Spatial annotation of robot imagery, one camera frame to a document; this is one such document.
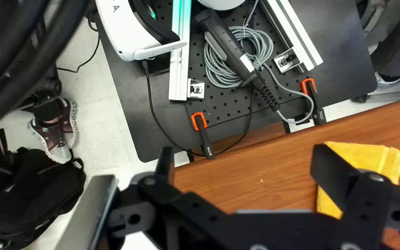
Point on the yellow towel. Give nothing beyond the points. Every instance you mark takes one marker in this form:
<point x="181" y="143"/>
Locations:
<point x="371" y="157"/>

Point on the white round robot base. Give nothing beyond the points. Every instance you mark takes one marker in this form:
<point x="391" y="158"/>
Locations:
<point x="221" y="3"/>

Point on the dark patterned shoe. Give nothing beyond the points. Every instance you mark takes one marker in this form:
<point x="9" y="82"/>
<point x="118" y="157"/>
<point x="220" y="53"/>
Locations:
<point x="52" y="125"/>

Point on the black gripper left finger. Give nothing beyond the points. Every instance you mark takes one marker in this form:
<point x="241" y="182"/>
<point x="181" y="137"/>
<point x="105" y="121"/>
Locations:
<point x="166" y="164"/>

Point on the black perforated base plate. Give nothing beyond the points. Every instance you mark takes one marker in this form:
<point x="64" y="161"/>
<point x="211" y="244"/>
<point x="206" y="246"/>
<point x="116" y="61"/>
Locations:
<point x="343" y="50"/>

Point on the orange black clamp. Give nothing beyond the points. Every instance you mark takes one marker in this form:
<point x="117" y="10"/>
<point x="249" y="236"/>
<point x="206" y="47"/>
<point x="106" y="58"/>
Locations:
<point x="200" y="122"/>
<point x="310" y="87"/>

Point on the silver aluminium rail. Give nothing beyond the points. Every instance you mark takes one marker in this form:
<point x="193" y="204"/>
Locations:
<point x="298" y="32"/>
<point x="181" y="55"/>

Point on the silver flat metal panel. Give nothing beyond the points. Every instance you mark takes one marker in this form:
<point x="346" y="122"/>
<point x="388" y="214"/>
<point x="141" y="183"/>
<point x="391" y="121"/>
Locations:
<point x="89" y="212"/>

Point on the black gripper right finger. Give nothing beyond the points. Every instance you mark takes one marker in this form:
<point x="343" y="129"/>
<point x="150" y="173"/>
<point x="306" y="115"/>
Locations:
<point x="334" y="171"/>

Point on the white VR headset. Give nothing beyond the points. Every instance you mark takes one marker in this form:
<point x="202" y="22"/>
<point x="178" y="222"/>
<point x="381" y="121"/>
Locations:
<point x="125" y="32"/>

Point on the black backpack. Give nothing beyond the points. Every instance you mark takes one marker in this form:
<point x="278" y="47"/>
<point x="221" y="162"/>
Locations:
<point x="28" y="198"/>

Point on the small metal corner bracket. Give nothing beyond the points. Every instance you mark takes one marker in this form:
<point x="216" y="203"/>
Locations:
<point x="286" y="60"/>
<point x="298" y="123"/>

